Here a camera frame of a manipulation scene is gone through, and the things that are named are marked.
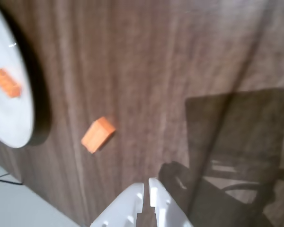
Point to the white round plate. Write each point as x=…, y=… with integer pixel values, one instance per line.
x=7, y=118

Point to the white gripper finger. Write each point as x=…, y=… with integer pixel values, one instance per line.
x=165, y=208
x=125, y=205

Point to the orange lego block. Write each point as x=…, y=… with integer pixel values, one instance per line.
x=7, y=82
x=98, y=136

